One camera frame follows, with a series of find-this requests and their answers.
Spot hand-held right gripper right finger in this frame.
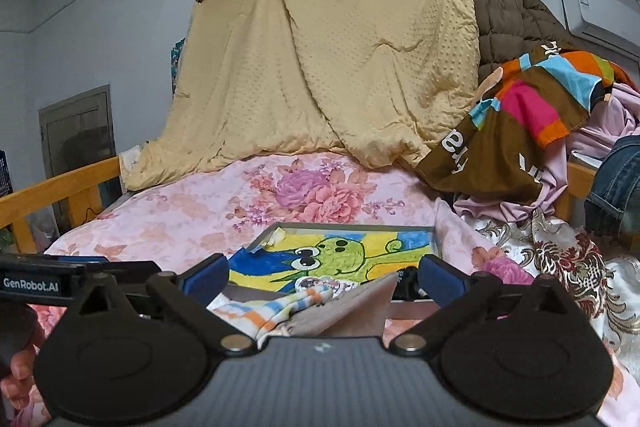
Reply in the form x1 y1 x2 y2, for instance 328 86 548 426
390 254 569 356

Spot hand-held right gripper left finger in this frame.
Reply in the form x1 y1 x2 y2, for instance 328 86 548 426
75 253 257 356

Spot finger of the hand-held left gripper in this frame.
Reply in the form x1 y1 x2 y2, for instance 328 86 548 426
56 256 162 281

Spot colourful striped towel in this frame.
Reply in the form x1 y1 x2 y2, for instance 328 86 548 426
207 282 346 350

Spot grey brown cloth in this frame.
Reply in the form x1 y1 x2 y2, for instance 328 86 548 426
287 279 398 338

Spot person's left hand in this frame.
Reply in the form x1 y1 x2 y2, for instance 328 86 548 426
0 307 40 405

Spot small black object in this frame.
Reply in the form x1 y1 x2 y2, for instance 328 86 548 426
400 267 426 300

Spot pink floral bedsheet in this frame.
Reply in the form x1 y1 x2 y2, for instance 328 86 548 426
30 152 536 427

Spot white lace cloth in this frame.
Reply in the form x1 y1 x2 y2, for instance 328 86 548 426
120 146 146 174

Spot black plastic crate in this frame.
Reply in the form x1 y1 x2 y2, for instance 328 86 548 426
0 150 13 198

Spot small black white patterned cloth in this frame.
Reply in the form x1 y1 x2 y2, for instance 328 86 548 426
295 276 358 295

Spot gold brown floral blanket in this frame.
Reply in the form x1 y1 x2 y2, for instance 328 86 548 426
435 199 640 427

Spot grey door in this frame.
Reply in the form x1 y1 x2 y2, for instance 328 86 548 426
39 84 113 223

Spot brown multicoloured striped cloth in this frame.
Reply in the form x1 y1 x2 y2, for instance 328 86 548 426
415 39 640 208

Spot blue jeans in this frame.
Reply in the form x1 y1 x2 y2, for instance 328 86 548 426
585 134 640 253

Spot yellow dotted blanket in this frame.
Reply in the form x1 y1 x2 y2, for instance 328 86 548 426
122 0 481 192

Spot brown quilted blanket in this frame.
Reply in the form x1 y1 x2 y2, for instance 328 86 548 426
470 0 576 80

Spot white air conditioner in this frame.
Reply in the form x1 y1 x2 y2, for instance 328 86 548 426
560 0 640 60

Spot wooden bed rail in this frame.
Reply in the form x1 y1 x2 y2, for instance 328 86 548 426
0 155 123 253

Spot wooden bed post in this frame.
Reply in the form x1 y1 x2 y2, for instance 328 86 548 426
567 152 601 220

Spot small blue wall poster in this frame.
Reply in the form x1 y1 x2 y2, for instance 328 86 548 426
170 38 187 95

